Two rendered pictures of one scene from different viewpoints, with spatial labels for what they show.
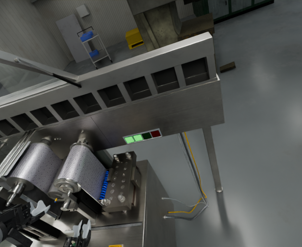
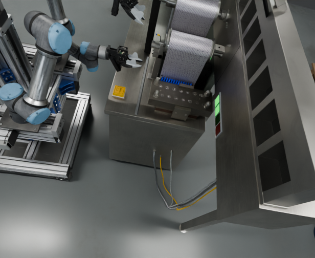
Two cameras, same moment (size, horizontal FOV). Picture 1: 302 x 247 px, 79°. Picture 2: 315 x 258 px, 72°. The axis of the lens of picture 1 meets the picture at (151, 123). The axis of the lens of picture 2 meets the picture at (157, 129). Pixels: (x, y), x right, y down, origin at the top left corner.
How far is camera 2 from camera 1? 0.54 m
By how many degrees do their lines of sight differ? 43
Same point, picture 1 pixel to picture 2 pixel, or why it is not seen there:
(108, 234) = (135, 88)
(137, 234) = (128, 109)
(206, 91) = (248, 188)
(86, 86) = (266, 22)
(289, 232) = not seen: outside the picture
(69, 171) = (178, 38)
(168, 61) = (286, 119)
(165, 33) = not seen: outside the picture
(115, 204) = (153, 89)
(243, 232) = (134, 234)
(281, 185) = not seen: outside the picture
